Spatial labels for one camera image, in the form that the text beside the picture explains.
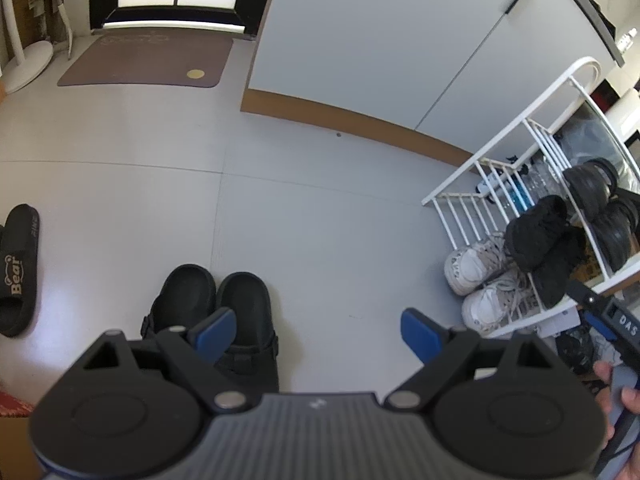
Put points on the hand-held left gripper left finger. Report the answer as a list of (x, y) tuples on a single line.
[(217, 330)]

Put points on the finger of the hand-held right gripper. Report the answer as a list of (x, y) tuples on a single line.
[(597, 327), (587, 294)]

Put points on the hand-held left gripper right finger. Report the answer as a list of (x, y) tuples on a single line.
[(420, 332)]

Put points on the black lace-up sneaker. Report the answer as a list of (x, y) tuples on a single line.
[(535, 230), (560, 265)]

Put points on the black platform clog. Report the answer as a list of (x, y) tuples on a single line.
[(617, 230), (590, 185)]

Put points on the white lace-up sneaker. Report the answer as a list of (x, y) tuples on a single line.
[(500, 305), (475, 270)]

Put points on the white shoe rack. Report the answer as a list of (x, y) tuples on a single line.
[(500, 137)]

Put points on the person's right hand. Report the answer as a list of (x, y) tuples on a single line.
[(632, 402)]

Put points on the white printed box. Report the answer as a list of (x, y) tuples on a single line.
[(557, 322)]

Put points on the large clear water bottle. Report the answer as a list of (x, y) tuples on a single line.
[(525, 185)]

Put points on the clear plastic bag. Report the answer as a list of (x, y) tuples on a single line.
[(600, 135)]

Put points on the black printed slide sandal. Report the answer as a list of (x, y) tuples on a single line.
[(20, 270)]

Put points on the red printed box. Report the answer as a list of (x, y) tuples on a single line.
[(15, 402)]

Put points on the brown cardboard box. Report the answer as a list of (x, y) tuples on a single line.
[(15, 450)]

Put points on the brown doormat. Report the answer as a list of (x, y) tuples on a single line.
[(145, 60)]

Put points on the white cabinet with brown plinth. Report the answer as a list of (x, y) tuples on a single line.
[(375, 35)]

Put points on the white standing fan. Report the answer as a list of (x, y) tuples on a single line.
[(25, 65)]

